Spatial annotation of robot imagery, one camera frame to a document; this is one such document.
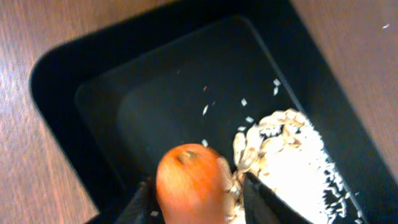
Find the orange carrot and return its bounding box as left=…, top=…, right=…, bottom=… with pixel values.
left=155, top=144, right=225, bottom=224

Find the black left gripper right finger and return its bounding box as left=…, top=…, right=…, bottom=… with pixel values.
left=243, top=173, right=310, bottom=224

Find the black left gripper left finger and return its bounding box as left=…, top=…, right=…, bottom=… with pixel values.
left=115, top=182, right=165, bottom=224

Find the rice and nut shell pile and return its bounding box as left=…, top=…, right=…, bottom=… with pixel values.
left=218, top=109, right=365, bottom=223

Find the black rectangular bin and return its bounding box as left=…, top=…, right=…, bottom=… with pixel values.
left=30, top=1, right=397, bottom=223

